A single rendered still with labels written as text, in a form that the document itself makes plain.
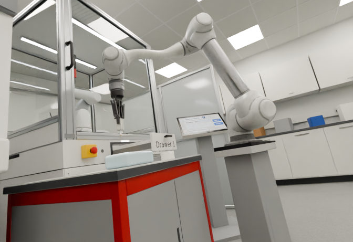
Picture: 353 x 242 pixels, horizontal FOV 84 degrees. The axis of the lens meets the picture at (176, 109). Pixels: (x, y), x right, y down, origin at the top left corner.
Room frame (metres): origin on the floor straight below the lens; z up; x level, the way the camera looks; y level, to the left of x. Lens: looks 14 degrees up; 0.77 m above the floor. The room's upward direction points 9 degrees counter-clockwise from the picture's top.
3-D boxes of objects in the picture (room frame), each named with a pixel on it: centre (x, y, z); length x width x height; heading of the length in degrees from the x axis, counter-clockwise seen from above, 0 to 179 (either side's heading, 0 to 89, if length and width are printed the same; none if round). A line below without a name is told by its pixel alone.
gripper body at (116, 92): (1.10, 0.34, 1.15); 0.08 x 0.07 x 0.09; 169
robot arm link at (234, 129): (1.31, -0.41, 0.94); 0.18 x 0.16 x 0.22; 14
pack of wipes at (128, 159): (0.68, 0.18, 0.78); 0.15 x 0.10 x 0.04; 157
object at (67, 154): (1.67, 0.82, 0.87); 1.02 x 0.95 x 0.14; 155
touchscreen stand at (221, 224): (2.16, -0.25, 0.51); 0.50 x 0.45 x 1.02; 11
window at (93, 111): (1.47, 0.41, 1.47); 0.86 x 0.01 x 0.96; 155
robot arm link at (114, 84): (1.10, 0.34, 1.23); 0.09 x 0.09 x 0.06
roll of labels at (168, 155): (1.03, 0.08, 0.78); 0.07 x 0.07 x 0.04
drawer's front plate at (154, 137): (1.28, 0.11, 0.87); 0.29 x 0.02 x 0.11; 155
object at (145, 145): (1.37, 0.30, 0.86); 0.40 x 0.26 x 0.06; 65
